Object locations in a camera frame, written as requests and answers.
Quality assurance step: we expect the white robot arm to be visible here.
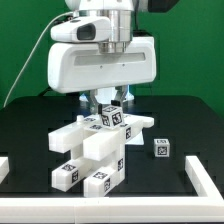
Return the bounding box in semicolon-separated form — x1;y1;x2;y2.
48;0;179;113

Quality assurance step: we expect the white camera cable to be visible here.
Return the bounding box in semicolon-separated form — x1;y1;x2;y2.
3;11;75;109

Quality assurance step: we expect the white U-shaped obstacle frame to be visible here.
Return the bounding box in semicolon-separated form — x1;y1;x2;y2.
0;156;224;224

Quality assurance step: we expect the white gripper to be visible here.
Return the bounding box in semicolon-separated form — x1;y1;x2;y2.
48;37;156;114

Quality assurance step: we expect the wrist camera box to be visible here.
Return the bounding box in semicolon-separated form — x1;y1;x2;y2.
50;16;111;43

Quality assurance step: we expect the white chair back frame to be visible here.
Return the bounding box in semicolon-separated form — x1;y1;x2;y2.
48;114;154;161

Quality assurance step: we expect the white marker base plate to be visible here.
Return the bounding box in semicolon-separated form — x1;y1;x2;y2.
126;133;144;145

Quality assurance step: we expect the white chair seat plate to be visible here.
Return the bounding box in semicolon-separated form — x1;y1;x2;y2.
71;147;125;178

